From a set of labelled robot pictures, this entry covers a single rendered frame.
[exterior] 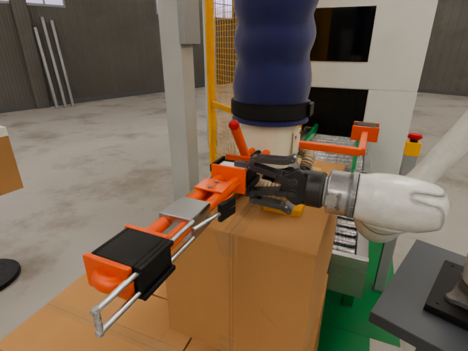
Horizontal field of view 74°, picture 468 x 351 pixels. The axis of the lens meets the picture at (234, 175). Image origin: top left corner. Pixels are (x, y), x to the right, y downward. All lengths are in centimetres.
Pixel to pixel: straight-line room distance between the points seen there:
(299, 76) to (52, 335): 117
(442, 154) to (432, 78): 1115
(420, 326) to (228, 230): 62
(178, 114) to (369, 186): 184
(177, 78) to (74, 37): 726
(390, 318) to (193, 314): 56
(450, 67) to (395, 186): 1127
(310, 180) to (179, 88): 174
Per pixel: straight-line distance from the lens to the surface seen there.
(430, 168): 81
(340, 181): 62
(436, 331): 110
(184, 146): 235
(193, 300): 93
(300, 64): 84
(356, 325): 207
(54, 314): 143
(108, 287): 42
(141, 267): 40
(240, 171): 66
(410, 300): 116
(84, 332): 132
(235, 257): 76
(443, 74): 1188
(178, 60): 224
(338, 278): 158
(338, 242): 172
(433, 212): 63
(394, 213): 62
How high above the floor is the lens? 148
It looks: 23 degrees down
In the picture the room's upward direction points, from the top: straight up
